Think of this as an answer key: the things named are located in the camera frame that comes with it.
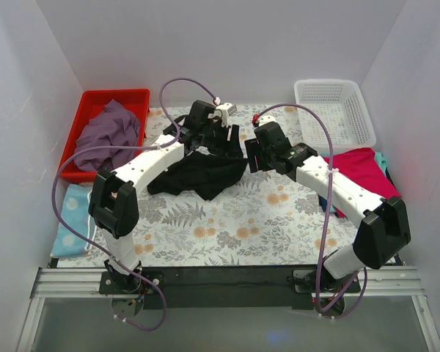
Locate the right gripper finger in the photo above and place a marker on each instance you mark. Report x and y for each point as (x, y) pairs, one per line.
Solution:
(254, 156)
(270, 161)

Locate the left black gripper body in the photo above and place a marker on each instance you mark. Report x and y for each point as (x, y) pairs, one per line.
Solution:
(226, 137)

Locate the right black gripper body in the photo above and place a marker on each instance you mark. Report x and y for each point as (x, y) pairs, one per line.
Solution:
(259, 154)

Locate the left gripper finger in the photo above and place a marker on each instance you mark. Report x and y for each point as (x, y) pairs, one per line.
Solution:
(208, 148)
(230, 142)

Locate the black t shirt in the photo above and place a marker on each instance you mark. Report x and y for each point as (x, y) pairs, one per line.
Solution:
(207, 175)

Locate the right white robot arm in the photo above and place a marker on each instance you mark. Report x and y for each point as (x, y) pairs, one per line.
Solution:
(382, 223)

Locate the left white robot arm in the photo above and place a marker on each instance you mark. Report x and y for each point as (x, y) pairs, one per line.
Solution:
(113, 203)

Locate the floral patterned table mat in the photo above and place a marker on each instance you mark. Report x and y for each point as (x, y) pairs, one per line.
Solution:
(264, 219)

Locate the red plastic bin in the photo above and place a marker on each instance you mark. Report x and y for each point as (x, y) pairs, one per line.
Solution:
(92, 103)

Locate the white perforated plastic basket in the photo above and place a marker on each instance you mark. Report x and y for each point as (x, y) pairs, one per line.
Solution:
(341, 107)

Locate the purple crumpled t shirt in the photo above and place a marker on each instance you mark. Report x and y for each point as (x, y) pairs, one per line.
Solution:
(114, 126)

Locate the magenta folded t shirt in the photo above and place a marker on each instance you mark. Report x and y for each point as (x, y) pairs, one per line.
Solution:
(359, 166)

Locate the teal folded t shirt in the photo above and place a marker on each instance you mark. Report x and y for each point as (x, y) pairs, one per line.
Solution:
(381, 161)

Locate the light blue dotted cloth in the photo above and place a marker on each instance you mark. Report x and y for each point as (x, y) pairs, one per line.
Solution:
(75, 213)

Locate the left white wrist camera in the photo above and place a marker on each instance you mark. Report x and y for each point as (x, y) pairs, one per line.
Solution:
(223, 112)

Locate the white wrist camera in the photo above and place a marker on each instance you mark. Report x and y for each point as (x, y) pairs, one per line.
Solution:
(264, 119)
(223, 112)

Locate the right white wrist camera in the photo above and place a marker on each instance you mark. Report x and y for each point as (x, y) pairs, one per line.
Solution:
(264, 119)

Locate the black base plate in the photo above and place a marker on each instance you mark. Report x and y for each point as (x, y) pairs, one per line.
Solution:
(233, 286)

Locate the aluminium mounting rail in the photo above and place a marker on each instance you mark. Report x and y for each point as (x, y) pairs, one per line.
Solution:
(391, 280)

